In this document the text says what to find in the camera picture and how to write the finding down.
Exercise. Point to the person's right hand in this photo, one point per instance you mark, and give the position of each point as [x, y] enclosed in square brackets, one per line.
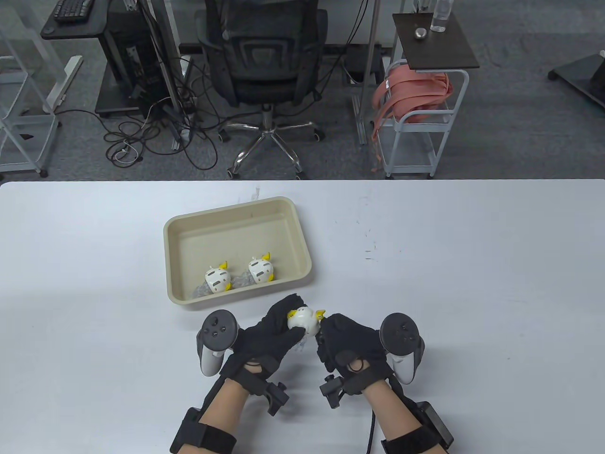
[347, 345]

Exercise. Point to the person's left hand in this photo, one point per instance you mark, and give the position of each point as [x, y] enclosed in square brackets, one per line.
[264, 345]

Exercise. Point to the white jellyfish mechanical toy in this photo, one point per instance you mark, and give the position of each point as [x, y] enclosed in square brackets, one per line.
[303, 320]
[216, 279]
[260, 270]

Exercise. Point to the person's right forearm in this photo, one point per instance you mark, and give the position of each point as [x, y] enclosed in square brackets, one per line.
[390, 414]

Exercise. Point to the black left forearm band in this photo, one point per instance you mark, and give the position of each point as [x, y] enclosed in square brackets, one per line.
[201, 435]

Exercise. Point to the person's left forearm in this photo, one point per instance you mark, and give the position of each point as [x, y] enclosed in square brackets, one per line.
[222, 409]

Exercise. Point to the black right forearm band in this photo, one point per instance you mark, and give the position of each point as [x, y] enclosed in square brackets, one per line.
[430, 425]

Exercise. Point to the black left hand controller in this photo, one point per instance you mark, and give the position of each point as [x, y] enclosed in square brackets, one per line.
[217, 331]

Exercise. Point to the beige plastic tray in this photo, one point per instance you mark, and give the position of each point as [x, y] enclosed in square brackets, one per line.
[236, 231]

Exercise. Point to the white wheeled cart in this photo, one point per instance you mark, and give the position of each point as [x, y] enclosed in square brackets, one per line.
[416, 124]

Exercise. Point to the pink backpack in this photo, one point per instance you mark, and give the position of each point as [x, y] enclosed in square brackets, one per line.
[416, 90]

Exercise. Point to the black mesh office chair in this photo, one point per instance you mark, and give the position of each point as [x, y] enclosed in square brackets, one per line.
[267, 61]

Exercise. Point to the black box under desk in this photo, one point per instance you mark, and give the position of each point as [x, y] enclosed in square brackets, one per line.
[364, 59]

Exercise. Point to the dark brown side tabletop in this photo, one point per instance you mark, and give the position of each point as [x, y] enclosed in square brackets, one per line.
[439, 49]

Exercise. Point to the black computer tower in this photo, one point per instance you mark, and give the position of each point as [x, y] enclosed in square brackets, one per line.
[130, 56]

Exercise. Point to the small round metal object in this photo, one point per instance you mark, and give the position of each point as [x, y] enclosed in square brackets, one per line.
[420, 33]

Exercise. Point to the white metal rack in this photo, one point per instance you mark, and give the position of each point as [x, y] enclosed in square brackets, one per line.
[23, 124]

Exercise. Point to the white desk foot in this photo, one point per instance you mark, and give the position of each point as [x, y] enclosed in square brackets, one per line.
[64, 80]

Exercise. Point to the clear water bottle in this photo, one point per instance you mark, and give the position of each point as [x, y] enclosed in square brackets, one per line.
[440, 19]

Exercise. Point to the black stand base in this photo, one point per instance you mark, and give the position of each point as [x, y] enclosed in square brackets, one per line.
[583, 75]

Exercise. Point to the black computer desk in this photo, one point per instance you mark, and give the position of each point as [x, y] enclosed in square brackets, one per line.
[71, 29]

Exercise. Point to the black keyboard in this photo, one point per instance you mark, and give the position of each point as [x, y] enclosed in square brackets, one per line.
[73, 9]

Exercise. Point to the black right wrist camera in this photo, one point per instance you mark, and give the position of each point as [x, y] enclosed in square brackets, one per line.
[332, 391]

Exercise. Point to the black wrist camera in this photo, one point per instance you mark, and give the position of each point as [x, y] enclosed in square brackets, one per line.
[332, 391]
[276, 398]

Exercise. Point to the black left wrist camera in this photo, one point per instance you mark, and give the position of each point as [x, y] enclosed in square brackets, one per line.
[276, 398]

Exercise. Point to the aluminium frame post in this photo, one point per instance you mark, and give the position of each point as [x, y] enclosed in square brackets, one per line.
[371, 47]
[163, 61]

